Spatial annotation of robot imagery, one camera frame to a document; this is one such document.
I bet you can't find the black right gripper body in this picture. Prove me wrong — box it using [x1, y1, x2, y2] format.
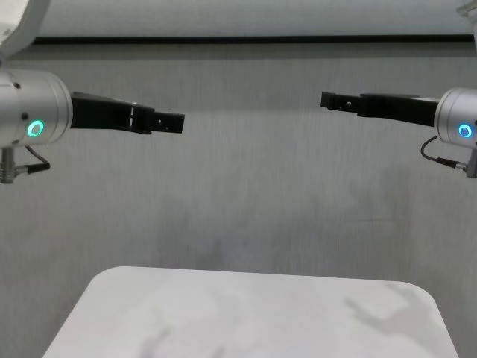
[356, 92, 441, 128]

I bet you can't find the black horizontal partition rail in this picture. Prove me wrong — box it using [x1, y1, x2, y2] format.
[33, 34, 475, 46]

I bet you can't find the wrist cable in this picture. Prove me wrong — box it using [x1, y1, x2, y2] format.
[0, 144, 52, 184]
[420, 134, 477, 179]

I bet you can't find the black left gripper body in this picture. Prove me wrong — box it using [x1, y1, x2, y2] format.
[69, 91, 157, 136]

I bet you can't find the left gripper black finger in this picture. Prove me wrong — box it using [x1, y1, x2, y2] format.
[151, 110, 186, 136]

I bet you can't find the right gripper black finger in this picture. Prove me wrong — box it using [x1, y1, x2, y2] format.
[320, 91, 363, 115]

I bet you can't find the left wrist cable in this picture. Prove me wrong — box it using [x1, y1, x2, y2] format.
[0, 144, 52, 184]

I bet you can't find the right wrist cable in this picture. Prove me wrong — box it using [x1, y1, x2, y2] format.
[420, 134, 477, 179]

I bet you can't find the white foam board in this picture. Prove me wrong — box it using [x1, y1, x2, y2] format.
[35, 0, 465, 38]

